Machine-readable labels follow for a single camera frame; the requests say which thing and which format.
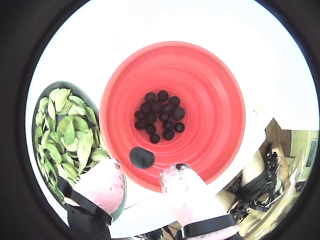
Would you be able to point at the red collapsible silicone cup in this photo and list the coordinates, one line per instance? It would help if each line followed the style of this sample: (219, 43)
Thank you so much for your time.
(200, 100)

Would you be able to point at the pile of green leaves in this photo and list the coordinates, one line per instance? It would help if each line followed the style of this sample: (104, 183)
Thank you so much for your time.
(72, 135)

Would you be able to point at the dark grey round bowl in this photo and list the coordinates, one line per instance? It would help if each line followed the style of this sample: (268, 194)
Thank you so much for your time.
(85, 93)

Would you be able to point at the pink padded gripper finger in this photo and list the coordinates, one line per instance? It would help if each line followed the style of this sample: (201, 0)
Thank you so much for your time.
(190, 197)
(100, 187)

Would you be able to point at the brown wooden furniture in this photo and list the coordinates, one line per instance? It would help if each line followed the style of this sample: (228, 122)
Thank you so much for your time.
(277, 135)

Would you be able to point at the framed dark picture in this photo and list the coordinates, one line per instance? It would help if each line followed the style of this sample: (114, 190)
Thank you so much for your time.
(311, 153)

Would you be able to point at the seated person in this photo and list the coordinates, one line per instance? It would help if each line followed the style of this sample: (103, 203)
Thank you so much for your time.
(252, 175)

